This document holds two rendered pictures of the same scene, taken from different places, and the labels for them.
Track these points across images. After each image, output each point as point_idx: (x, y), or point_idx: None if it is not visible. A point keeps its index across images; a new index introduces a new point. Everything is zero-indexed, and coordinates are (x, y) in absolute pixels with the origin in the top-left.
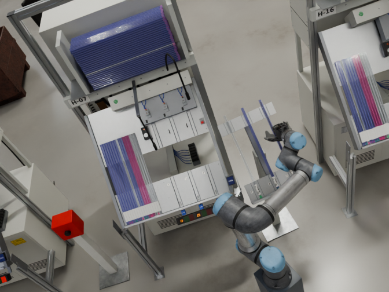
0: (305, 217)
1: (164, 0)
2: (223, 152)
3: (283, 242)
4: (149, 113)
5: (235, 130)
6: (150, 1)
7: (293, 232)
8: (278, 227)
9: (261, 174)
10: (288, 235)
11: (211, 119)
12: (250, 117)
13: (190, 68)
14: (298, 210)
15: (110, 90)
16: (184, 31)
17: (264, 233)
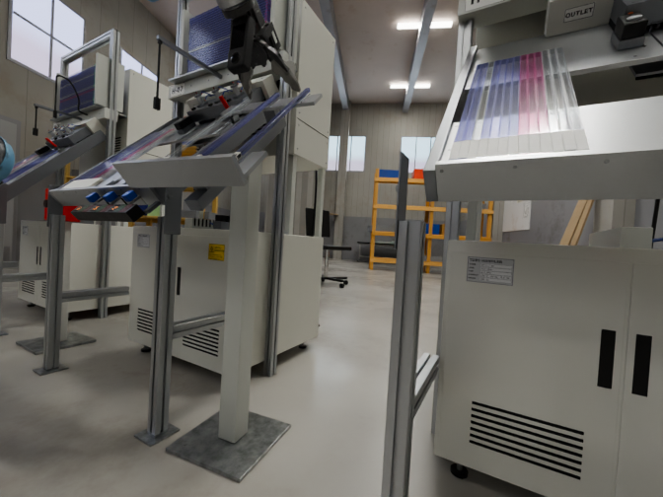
0: (280, 478)
1: (299, 14)
2: (271, 260)
3: (177, 476)
4: (198, 95)
5: (242, 110)
6: None
7: (221, 479)
8: (218, 446)
9: (231, 219)
10: (204, 474)
11: (276, 180)
12: (275, 103)
13: (295, 112)
14: (291, 459)
15: (201, 84)
16: (288, 23)
17: (189, 434)
